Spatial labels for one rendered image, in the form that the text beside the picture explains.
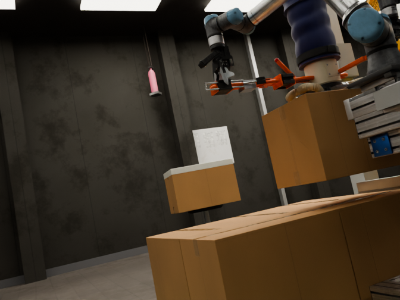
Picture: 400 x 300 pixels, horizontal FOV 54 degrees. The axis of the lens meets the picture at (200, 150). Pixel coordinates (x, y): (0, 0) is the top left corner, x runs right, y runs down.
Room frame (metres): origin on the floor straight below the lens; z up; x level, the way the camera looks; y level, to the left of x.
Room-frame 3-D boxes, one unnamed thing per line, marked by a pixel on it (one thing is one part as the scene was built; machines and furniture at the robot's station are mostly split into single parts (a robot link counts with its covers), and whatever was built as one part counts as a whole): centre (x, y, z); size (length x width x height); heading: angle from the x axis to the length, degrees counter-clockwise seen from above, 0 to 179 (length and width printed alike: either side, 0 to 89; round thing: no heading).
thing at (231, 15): (1.79, -0.27, 1.50); 0.11 x 0.11 x 0.08; 53
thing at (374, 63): (1.54, -0.79, 1.09); 0.15 x 0.15 x 0.10
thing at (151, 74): (6.82, 0.57, 2.93); 0.24 x 0.23 x 0.53; 24
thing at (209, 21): (1.83, -0.18, 1.50); 0.09 x 0.08 x 0.11; 53
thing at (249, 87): (1.88, -0.29, 1.19); 0.07 x 0.07 x 0.04; 22
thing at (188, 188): (3.81, 0.06, 0.82); 0.60 x 0.40 x 0.40; 106
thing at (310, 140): (2.04, -0.71, 0.87); 0.60 x 0.40 x 0.40; 113
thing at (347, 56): (3.32, -1.37, 1.62); 0.20 x 0.05 x 0.30; 114
